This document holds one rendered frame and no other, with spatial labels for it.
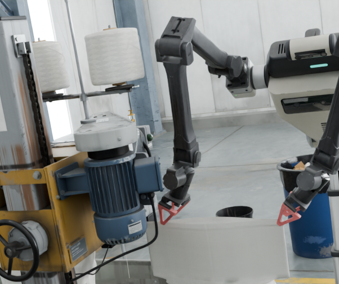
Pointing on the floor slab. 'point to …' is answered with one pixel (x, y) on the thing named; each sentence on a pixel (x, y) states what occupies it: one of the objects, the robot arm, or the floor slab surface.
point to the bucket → (238, 211)
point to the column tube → (15, 121)
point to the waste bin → (323, 243)
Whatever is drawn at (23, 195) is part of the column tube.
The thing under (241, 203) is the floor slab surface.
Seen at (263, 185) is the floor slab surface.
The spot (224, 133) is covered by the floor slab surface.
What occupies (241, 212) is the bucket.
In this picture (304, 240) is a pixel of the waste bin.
